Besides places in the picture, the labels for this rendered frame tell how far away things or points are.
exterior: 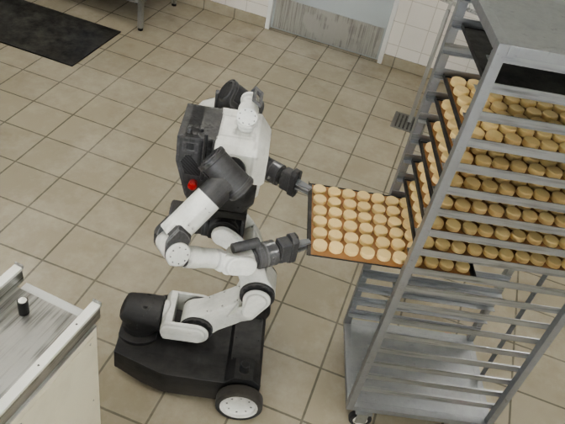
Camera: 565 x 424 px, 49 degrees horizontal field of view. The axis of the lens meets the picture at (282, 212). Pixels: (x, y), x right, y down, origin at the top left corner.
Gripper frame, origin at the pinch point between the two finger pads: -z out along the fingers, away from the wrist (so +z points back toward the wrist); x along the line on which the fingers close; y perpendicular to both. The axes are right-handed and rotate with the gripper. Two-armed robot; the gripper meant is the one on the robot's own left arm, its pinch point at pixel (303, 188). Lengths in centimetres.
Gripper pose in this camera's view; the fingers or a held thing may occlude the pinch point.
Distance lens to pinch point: 242.2
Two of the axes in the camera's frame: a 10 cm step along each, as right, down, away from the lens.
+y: 5.4, -4.8, 6.9
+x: 1.6, -7.5, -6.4
